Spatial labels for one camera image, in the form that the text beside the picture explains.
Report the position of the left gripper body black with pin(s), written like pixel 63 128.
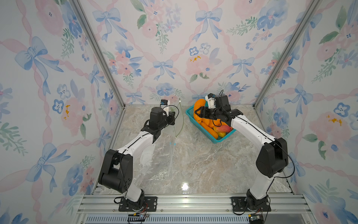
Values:
pixel 169 120

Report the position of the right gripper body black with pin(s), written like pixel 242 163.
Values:
pixel 210 114

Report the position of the clear zip-top bag green print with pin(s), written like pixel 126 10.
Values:
pixel 174 130

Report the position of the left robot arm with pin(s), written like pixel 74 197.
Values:
pixel 117 168

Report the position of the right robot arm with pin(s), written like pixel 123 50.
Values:
pixel 272 157

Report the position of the red green mango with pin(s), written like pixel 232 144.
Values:
pixel 222 129

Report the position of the long orange mango front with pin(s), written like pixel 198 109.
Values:
pixel 210 130

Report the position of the teal plastic basket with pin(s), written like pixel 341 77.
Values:
pixel 211 124

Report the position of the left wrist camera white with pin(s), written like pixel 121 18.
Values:
pixel 164 104

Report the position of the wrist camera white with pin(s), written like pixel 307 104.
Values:
pixel 210 99
pixel 164 104

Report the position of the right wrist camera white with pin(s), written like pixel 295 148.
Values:
pixel 210 99

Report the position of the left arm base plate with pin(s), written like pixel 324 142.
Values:
pixel 148 204

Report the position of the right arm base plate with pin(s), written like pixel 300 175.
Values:
pixel 250 204

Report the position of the aluminium frame rail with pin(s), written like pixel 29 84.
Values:
pixel 195 209

